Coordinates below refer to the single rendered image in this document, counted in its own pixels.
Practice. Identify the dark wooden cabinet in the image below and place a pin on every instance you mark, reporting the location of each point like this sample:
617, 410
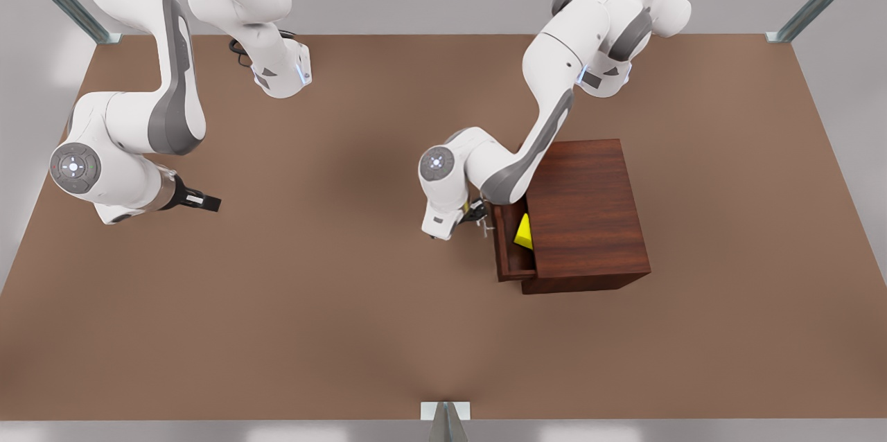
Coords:
585, 213

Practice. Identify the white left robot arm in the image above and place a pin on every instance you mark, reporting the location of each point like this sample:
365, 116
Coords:
554, 61

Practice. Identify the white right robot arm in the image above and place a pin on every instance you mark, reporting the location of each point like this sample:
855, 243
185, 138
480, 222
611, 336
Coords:
125, 123

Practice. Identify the yellow wedge-shaped block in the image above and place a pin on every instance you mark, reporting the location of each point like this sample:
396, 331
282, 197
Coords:
524, 234

